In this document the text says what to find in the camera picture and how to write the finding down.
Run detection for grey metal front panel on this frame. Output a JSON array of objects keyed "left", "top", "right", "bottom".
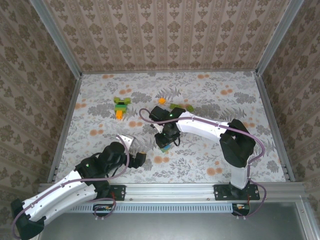
[{"left": 37, "top": 211, "right": 307, "bottom": 240}]

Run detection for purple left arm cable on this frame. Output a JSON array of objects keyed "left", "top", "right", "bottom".
[{"left": 11, "top": 134, "right": 131, "bottom": 238}]

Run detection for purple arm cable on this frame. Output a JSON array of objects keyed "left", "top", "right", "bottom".
[
  {"left": 138, "top": 108, "right": 266, "bottom": 221},
  {"left": 11, "top": 134, "right": 131, "bottom": 238}
]

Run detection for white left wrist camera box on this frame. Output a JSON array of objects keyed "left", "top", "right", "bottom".
[{"left": 116, "top": 134, "right": 136, "bottom": 153}]

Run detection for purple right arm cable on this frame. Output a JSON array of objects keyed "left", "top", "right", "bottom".
[{"left": 138, "top": 108, "right": 266, "bottom": 221}]

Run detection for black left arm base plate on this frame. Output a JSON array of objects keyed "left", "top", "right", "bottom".
[{"left": 106, "top": 184, "right": 126, "bottom": 201}]

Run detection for aluminium front rail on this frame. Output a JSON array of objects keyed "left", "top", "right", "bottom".
[{"left": 37, "top": 181, "right": 307, "bottom": 202}]

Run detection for black cable connector box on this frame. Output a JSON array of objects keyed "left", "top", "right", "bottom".
[
  {"left": 92, "top": 203, "right": 113, "bottom": 217},
  {"left": 231, "top": 202, "right": 251, "bottom": 216}
]

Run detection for grey slotted cable duct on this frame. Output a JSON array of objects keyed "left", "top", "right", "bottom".
[{"left": 58, "top": 202, "right": 232, "bottom": 213}]

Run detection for aluminium back rail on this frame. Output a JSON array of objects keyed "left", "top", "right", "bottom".
[{"left": 80, "top": 68, "right": 258, "bottom": 75}]

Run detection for aluminium side rail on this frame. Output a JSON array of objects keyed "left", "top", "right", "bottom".
[
  {"left": 254, "top": 71, "right": 297, "bottom": 183},
  {"left": 46, "top": 74, "right": 83, "bottom": 183}
]

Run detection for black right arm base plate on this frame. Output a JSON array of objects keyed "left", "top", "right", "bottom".
[{"left": 214, "top": 183, "right": 261, "bottom": 201}]

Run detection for aluminium corner post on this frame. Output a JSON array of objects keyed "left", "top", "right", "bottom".
[
  {"left": 254, "top": 0, "right": 306, "bottom": 76},
  {"left": 29, "top": 0, "right": 83, "bottom": 78}
]

